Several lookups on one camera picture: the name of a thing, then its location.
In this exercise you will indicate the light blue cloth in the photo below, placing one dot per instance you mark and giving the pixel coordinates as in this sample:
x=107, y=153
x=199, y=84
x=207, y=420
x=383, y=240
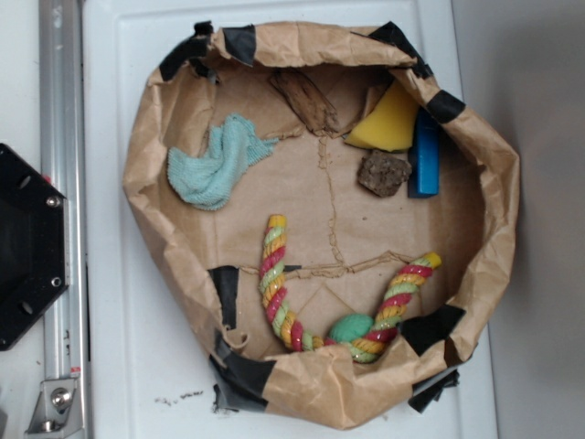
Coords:
x=206, y=182

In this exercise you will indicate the brown cork block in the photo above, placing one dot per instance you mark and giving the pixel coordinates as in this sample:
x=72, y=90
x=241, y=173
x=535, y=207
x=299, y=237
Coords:
x=382, y=173

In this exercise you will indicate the brown wood bark piece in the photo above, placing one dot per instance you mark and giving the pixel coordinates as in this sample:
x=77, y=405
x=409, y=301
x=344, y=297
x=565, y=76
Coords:
x=307, y=101

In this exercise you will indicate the yellow sponge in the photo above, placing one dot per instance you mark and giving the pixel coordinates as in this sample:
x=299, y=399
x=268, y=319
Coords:
x=390, y=126

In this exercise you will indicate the multicolour rope toy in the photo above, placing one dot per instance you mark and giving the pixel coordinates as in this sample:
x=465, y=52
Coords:
x=365, y=337

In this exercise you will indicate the blue rectangular block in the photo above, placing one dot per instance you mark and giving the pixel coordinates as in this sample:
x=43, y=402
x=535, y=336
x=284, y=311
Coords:
x=424, y=158

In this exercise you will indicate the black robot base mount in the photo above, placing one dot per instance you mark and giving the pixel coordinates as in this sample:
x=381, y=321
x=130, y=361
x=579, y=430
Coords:
x=33, y=254

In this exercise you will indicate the brown paper bag bin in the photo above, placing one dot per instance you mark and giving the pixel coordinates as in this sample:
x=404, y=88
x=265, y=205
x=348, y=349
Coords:
x=344, y=244

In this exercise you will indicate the aluminium frame rail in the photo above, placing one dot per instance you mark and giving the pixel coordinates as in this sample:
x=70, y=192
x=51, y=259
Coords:
x=66, y=323

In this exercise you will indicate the metal corner bracket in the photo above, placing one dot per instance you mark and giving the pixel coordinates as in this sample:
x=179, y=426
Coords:
x=57, y=413

